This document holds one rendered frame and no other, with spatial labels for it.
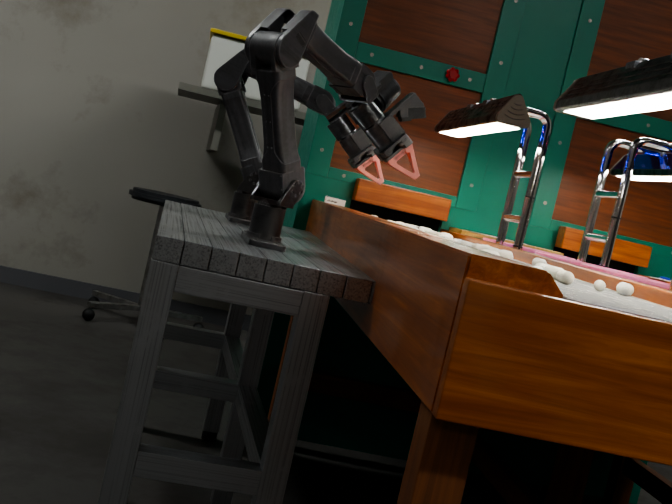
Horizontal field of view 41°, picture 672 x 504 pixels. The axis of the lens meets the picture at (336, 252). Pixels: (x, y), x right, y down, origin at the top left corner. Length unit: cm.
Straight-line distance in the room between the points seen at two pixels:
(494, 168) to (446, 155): 16
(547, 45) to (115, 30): 240
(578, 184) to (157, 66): 240
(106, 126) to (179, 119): 36
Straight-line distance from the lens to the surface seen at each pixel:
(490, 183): 290
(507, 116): 209
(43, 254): 468
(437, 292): 109
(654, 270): 312
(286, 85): 168
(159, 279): 144
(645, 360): 106
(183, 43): 465
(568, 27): 301
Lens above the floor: 79
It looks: 4 degrees down
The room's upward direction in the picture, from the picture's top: 13 degrees clockwise
